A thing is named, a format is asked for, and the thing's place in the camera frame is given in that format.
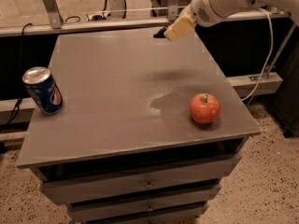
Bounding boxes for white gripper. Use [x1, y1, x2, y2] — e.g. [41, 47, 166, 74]
[164, 0, 249, 41]

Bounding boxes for black rxbar chocolate wrapper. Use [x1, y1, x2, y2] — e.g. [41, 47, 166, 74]
[153, 27, 167, 38]

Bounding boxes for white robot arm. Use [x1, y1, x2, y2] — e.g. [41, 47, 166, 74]
[164, 0, 299, 40]

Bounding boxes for red apple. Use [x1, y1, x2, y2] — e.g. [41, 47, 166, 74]
[190, 93, 221, 124]

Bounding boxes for white power strip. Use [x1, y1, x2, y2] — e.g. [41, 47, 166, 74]
[87, 12, 110, 21]

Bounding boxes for grey drawer cabinet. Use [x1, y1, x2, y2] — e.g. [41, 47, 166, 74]
[17, 28, 260, 224]

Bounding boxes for grey metal railing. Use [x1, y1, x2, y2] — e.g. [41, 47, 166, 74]
[0, 0, 299, 38]

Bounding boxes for blue pepsi can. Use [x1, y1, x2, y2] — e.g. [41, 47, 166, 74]
[22, 66, 64, 114]

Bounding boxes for white cable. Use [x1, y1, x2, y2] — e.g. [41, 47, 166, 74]
[241, 7, 275, 103]

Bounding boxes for black cable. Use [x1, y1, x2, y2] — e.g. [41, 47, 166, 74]
[5, 22, 34, 127]

